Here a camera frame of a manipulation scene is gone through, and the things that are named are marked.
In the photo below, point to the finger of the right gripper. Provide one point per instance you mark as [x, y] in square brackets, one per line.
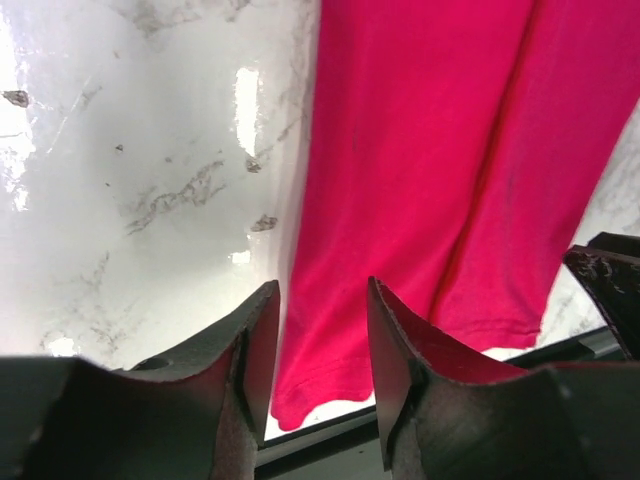
[607, 268]

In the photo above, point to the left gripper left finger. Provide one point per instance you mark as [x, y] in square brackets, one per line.
[227, 371]

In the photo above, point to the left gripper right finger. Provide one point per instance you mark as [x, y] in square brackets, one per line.
[415, 360]

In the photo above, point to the magenta t shirt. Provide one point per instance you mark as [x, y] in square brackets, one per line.
[455, 146]

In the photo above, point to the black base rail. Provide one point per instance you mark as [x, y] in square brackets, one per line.
[561, 424]

